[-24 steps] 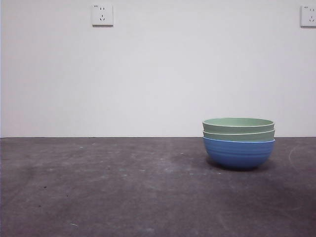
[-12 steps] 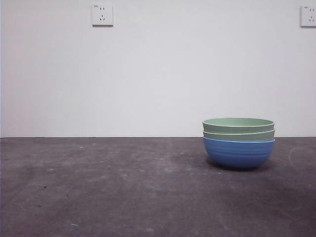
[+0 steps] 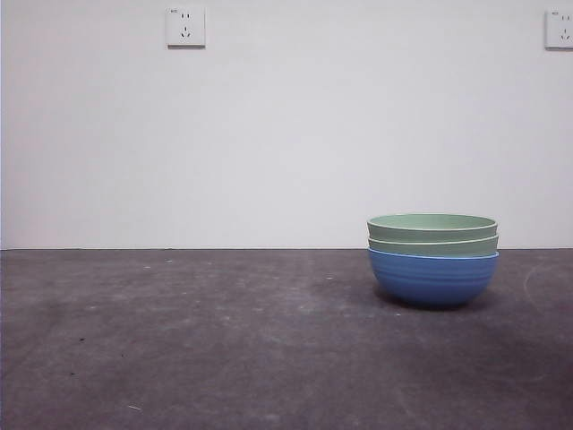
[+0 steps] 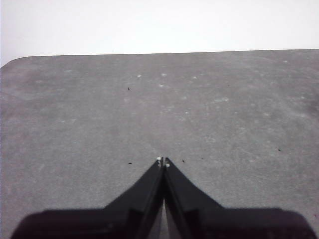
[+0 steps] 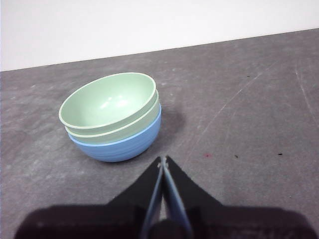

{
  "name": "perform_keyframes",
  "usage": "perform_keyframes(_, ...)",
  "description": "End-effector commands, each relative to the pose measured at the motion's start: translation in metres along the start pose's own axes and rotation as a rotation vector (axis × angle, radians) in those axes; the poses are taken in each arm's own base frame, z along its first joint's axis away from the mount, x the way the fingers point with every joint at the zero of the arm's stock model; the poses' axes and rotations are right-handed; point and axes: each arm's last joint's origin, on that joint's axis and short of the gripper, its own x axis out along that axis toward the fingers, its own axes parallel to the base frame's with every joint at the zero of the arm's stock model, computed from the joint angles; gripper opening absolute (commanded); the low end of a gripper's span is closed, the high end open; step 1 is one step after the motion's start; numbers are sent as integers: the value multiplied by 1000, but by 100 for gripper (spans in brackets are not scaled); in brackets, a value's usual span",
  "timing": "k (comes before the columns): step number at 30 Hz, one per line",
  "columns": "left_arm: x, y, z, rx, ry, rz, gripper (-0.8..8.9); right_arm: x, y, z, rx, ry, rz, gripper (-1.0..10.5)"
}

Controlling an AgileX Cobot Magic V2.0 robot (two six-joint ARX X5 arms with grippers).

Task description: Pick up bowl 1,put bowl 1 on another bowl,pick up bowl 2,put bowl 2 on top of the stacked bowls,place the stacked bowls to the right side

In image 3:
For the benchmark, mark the white wall socket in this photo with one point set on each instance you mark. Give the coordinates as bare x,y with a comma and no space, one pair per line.
559,29
185,27

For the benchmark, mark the blue ribbed bowl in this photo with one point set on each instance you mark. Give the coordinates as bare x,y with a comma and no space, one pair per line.
434,280

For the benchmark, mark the green ribbed bowl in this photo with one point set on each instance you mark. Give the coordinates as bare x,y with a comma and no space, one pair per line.
434,248
430,229

